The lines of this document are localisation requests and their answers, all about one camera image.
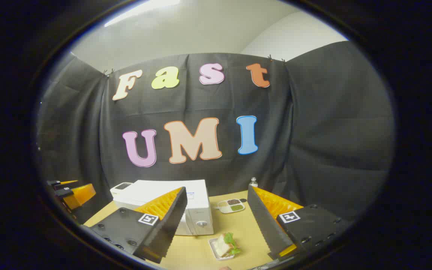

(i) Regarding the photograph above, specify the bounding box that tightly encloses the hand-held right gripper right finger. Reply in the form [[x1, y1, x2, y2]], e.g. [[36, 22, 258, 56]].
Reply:
[[247, 184, 351, 261]]

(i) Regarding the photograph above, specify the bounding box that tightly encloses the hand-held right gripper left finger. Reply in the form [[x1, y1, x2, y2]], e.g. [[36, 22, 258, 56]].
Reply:
[[88, 186, 188, 264]]

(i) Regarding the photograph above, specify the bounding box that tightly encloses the white microwave oven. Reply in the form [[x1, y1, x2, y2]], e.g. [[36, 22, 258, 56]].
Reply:
[[113, 179, 215, 236]]

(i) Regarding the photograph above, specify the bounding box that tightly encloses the bread sandwich with lettuce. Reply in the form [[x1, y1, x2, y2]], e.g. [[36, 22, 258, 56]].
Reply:
[[214, 232, 241, 258]]

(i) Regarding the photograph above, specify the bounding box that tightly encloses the white divided dish with grains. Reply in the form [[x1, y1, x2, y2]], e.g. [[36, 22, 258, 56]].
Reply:
[[217, 199, 246, 214]]

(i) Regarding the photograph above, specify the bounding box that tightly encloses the small white box device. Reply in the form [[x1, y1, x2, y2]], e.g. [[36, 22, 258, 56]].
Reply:
[[110, 182, 134, 199]]

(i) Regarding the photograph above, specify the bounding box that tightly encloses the white plastic tray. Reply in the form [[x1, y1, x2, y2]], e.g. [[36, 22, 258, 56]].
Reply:
[[208, 237, 239, 261]]

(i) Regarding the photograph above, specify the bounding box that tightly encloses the black backdrop cloth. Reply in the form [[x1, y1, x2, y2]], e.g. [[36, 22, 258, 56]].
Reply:
[[36, 40, 396, 225]]

